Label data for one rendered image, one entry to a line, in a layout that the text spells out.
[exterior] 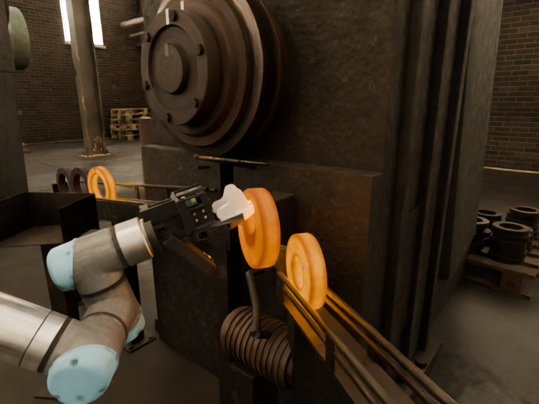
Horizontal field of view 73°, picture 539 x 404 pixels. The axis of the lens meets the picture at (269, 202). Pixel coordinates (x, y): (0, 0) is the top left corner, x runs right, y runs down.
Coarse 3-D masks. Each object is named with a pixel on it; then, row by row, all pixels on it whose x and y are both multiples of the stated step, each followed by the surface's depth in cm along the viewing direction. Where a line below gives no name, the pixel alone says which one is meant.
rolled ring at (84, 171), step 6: (78, 168) 165; (84, 168) 165; (72, 174) 169; (78, 174) 168; (84, 174) 162; (72, 180) 171; (78, 180) 172; (84, 180) 163; (72, 186) 172; (78, 186) 173; (78, 192) 172
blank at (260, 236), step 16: (256, 192) 66; (256, 208) 64; (272, 208) 63; (240, 224) 74; (256, 224) 65; (272, 224) 62; (240, 240) 75; (256, 240) 66; (272, 240) 63; (256, 256) 66; (272, 256) 64
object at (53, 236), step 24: (24, 192) 131; (48, 192) 131; (72, 192) 130; (0, 216) 120; (24, 216) 131; (48, 216) 133; (72, 216) 117; (96, 216) 131; (0, 240) 120; (24, 240) 119; (48, 240) 117; (48, 288) 126; (72, 312) 131
